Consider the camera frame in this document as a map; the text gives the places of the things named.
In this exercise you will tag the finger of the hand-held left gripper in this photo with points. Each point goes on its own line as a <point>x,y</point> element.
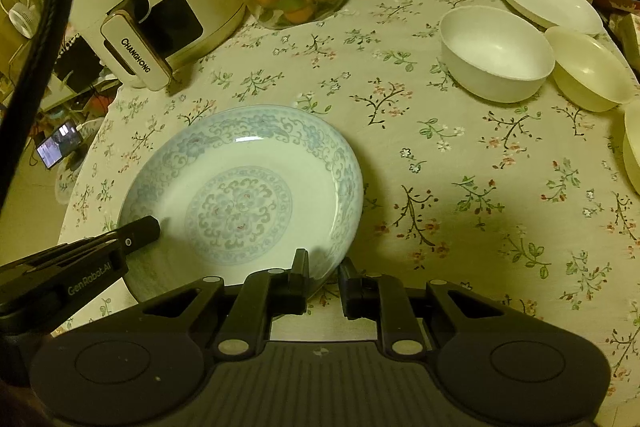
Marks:
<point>142,232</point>

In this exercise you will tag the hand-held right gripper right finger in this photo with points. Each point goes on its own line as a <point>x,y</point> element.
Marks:
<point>347,292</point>

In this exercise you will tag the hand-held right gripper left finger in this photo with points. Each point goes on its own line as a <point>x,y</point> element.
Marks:
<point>300,283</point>

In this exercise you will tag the blue patterned porcelain plate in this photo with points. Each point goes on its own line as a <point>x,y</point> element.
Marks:
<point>240,187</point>

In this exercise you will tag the cream plastic bowl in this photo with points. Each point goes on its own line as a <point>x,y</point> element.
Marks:
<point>634,147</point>
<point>592,72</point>

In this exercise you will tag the smartphone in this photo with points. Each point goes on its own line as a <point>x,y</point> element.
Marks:
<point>60,144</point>

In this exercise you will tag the floral tablecloth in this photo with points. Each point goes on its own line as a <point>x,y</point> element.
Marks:
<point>450,167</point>

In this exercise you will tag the small white fan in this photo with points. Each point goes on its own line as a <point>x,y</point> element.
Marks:
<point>20,9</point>

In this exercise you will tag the white deep bowl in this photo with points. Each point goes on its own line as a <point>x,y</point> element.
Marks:
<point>495,52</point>

